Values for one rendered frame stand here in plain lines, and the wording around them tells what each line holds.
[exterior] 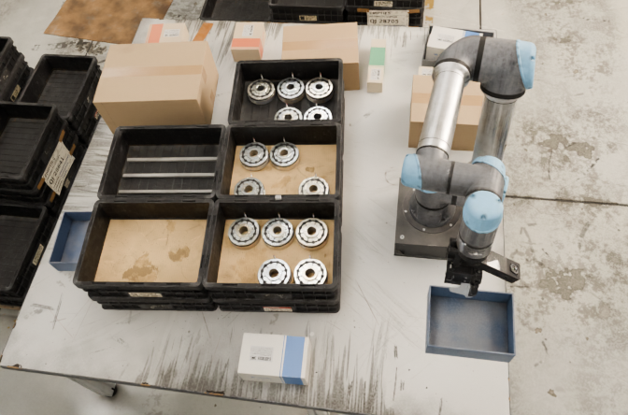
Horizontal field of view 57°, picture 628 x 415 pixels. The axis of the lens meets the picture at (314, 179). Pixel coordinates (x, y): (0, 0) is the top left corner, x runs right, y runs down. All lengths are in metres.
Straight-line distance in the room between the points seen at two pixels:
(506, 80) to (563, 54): 2.10
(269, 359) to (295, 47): 1.20
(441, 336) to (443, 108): 0.56
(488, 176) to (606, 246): 1.74
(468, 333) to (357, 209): 0.72
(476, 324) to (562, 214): 1.53
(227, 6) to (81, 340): 2.11
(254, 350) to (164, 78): 1.08
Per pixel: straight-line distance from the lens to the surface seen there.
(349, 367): 1.84
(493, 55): 1.51
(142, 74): 2.33
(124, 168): 2.17
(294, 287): 1.69
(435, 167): 1.27
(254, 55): 2.50
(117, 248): 2.01
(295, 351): 1.77
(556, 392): 2.65
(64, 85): 3.23
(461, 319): 1.51
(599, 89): 3.49
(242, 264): 1.85
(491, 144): 1.64
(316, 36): 2.35
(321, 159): 2.01
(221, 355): 1.91
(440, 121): 1.35
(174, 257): 1.92
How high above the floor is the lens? 2.49
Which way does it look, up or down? 58 degrees down
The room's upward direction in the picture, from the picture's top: 9 degrees counter-clockwise
